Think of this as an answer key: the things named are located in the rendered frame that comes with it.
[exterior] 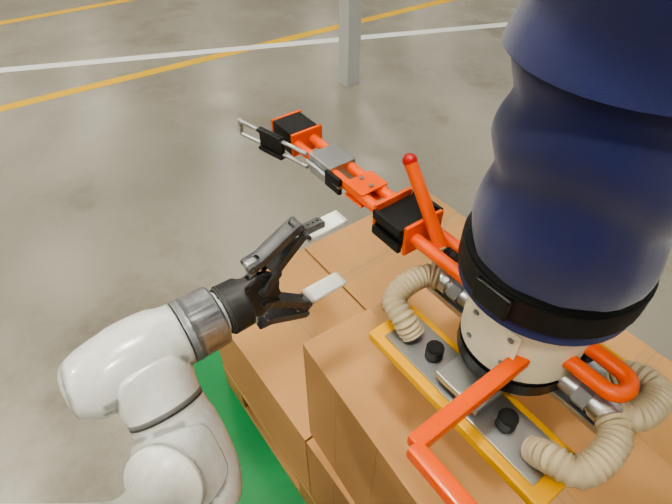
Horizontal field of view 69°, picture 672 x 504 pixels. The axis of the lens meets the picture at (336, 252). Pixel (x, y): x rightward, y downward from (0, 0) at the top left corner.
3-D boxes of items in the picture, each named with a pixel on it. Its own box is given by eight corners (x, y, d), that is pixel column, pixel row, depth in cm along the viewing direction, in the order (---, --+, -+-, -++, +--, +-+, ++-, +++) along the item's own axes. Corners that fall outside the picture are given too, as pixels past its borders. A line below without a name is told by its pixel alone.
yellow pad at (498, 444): (583, 468, 66) (596, 453, 62) (536, 516, 62) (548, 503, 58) (411, 310, 85) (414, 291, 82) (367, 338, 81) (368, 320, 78)
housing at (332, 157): (356, 176, 96) (357, 157, 93) (328, 189, 94) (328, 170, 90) (335, 160, 100) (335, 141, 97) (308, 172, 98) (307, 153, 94)
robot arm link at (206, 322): (176, 330, 72) (213, 311, 74) (203, 374, 67) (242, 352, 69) (161, 290, 65) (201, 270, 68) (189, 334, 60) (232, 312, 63)
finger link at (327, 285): (312, 300, 78) (312, 303, 79) (346, 281, 81) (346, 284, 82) (302, 289, 80) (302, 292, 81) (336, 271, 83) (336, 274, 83)
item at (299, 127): (322, 145, 104) (322, 124, 100) (293, 157, 101) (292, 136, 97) (301, 129, 109) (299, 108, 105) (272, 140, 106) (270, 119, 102)
